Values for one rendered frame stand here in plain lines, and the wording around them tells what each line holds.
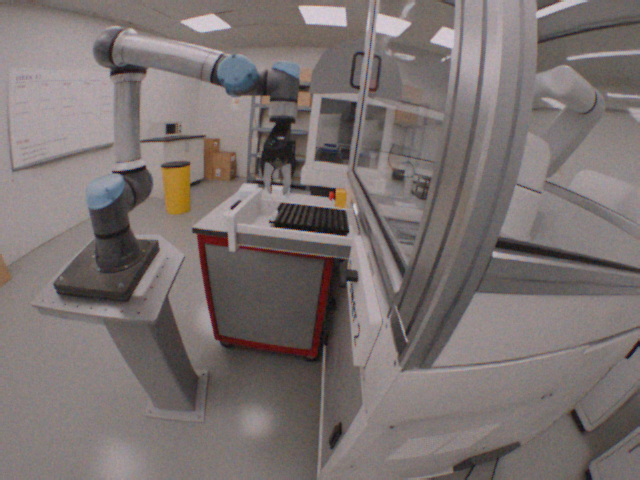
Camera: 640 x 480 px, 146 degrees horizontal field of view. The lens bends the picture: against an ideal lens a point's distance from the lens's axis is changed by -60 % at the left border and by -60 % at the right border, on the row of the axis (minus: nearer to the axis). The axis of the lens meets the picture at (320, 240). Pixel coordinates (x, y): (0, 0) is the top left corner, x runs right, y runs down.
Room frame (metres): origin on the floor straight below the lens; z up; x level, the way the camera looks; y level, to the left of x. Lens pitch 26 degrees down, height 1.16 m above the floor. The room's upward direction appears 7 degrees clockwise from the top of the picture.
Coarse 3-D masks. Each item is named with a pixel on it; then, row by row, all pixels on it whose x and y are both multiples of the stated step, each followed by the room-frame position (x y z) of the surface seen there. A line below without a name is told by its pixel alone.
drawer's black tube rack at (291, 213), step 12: (288, 204) 0.77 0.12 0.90; (300, 204) 0.79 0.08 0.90; (288, 216) 0.67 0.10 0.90; (300, 216) 0.68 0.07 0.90; (312, 216) 0.69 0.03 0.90; (324, 216) 0.70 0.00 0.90; (336, 216) 0.71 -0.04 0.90; (288, 228) 0.64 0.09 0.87; (300, 228) 0.65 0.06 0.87; (312, 228) 0.67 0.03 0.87; (324, 228) 0.61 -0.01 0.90; (336, 228) 0.62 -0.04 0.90; (348, 228) 0.63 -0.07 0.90
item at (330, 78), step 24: (336, 48) 1.50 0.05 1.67; (360, 48) 1.50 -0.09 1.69; (312, 72) 1.50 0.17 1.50; (336, 72) 1.50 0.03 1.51; (360, 72) 1.50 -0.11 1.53; (336, 96) 1.50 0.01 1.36; (312, 120) 1.50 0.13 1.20; (312, 144) 1.50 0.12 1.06; (312, 168) 1.50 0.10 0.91; (336, 168) 1.50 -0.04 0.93; (312, 192) 1.52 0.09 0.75
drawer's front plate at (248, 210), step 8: (256, 192) 0.78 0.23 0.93; (248, 200) 0.68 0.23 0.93; (256, 200) 0.77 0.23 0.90; (240, 208) 0.61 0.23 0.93; (248, 208) 0.68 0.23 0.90; (256, 208) 0.77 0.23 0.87; (232, 216) 0.55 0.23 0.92; (240, 216) 0.60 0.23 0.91; (248, 216) 0.68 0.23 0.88; (256, 216) 0.77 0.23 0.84; (232, 224) 0.55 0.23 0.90; (248, 224) 0.68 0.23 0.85; (232, 232) 0.55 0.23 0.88; (232, 240) 0.55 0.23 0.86; (232, 248) 0.55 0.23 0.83
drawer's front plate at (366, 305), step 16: (352, 256) 0.49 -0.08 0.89; (368, 272) 0.37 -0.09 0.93; (368, 288) 0.32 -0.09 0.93; (352, 304) 0.37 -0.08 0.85; (368, 304) 0.28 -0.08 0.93; (352, 320) 0.34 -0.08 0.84; (368, 320) 0.25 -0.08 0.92; (352, 336) 0.31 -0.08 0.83; (368, 336) 0.24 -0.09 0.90; (368, 352) 0.24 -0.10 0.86
